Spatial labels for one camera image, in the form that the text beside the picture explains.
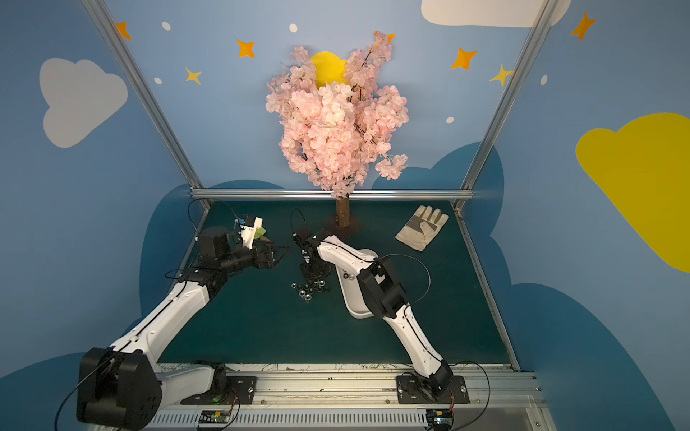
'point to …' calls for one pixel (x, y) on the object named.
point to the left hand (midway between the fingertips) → (281, 242)
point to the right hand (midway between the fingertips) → (317, 276)
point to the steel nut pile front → (306, 296)
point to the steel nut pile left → (295, 285)
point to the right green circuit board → (442, 417)
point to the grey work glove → (422, 227)
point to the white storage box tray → (357, 302)
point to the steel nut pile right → (322, 286)
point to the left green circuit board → (214, 417)
